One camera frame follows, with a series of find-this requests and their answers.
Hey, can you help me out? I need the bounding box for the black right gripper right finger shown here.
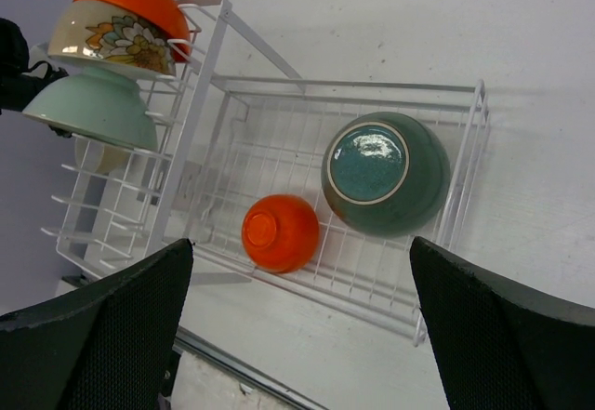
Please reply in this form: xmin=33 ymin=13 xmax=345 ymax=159
xmin=409 ymin=236 xmax=594 ymax=409

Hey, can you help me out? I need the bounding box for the white wire dish rack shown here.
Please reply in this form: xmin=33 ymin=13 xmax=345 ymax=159
xmin=46 ymin=0 xmax=490 ymax=344

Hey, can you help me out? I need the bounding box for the large teal ceramic bowl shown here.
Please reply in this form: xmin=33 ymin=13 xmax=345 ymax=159
xmin=321 ymin=112 xmax=451 ymax=238

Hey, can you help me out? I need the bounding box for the small orange bowl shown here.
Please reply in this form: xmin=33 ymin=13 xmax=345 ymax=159
xmin=242 ymin=194 xmax=320 ymax=274

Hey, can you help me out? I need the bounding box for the mint green bowl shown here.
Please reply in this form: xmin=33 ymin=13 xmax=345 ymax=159
xmin=23 ymin=67 xmax=158 ymax=152

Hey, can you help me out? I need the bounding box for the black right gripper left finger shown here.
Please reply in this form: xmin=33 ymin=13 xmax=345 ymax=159
xmin=1 ymin=239 xmax=193 ymax=409

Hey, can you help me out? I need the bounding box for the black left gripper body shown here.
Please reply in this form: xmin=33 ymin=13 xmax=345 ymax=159
xmin=1 ymin=19 xmax=68 ymax=112

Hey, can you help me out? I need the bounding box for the floral beige bowl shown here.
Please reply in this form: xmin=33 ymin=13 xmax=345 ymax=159
xmin=47 ymin=0 xmax=176 ymax=80

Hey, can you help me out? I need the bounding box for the plain beige bowl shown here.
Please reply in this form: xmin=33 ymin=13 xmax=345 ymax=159
xmin=74 ymin=138 xmax=129 ymax=175

